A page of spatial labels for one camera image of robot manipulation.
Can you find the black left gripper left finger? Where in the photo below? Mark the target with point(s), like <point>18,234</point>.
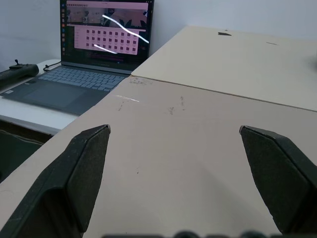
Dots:
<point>62,183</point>

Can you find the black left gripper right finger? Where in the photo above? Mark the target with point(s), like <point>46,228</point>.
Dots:
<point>277,178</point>

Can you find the black handheld controller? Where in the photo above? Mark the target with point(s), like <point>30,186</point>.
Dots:
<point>18,72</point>

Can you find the cream table board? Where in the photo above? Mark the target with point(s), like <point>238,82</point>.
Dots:
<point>230,67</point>

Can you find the grey open laptop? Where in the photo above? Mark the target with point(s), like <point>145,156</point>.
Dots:
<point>94,57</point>

